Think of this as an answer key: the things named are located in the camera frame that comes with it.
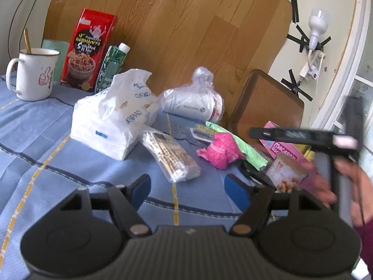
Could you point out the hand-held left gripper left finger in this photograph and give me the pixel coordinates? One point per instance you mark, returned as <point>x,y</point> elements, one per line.
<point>141,188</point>

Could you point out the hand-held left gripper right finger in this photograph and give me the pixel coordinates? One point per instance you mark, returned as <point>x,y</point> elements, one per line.
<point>236,189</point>

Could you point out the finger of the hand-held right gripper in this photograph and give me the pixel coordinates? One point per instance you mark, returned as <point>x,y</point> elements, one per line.
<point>291,135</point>

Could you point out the light green cloth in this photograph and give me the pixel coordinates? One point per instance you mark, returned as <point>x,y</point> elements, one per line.
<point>247,150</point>

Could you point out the pink plush toy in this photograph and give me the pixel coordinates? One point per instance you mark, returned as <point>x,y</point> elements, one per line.
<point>223,150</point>

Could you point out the clear packet of toothpicks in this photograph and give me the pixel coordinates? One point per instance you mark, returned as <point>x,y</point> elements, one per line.
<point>172,157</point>

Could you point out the person's right hand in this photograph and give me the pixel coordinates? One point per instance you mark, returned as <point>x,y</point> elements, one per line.
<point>320,186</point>

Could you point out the pink cardboard box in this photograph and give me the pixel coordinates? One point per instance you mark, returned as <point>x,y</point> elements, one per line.
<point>279,150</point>

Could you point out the small egg picture box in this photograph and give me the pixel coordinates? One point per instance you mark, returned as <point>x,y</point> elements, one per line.
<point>287,173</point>

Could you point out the crossed black tape strips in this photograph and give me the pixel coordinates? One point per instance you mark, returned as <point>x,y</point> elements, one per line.
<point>303,39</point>
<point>295,86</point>

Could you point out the small flat plastic packet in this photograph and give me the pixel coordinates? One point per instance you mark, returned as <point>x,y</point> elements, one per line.
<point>199,131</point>

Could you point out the white power socket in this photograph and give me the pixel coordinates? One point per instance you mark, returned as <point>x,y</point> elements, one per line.
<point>311,67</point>

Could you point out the white tissue pack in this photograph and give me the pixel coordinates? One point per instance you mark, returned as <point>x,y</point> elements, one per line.
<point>102,122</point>

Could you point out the clear bag of white items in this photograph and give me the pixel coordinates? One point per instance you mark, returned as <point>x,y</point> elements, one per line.
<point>192,102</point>

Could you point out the blue striped tablecloth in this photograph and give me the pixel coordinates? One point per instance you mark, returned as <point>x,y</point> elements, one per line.
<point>43,151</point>

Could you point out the white light bulb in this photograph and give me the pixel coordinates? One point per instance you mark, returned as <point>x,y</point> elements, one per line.
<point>318,23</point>

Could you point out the straight black tape strip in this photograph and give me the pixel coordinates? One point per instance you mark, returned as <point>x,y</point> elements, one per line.
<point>295,10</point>

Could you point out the green drink carton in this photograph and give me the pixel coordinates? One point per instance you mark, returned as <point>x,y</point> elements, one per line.
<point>110,64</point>

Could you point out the wooden board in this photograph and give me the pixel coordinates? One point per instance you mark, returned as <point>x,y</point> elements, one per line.
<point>189,29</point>

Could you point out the red snack box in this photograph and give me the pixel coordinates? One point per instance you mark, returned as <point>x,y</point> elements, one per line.
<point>87,49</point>

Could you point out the white enamel mug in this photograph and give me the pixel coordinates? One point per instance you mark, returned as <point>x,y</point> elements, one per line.
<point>35,75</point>

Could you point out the teal card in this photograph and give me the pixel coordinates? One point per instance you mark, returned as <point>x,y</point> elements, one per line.
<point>58,45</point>

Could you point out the gold spoon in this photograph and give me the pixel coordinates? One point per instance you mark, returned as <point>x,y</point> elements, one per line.
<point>27,40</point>

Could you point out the white window frame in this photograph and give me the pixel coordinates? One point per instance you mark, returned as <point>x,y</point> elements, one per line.
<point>343,64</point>

